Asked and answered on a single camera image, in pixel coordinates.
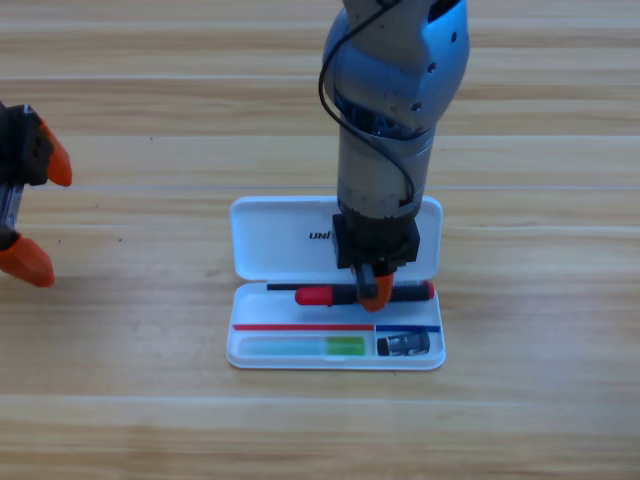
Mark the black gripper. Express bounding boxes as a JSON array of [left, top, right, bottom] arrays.
[[332, 212, 420, 313], [0, 103, 74, 289]]

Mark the black eraser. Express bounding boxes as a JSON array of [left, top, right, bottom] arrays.
[[376, 333, 432, 357]]

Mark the red and black marker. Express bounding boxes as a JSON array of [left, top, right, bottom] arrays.
[[294, 281, 435, 309]]

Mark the green highlighter pen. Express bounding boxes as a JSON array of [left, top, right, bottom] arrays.
[[241, 335, 367, 358]]

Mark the white Unitree pencil case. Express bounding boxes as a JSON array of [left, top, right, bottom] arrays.
[[225, 195, 447, 372]]

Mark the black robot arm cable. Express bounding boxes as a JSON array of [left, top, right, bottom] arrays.
[[318, 0, 417, 207]]

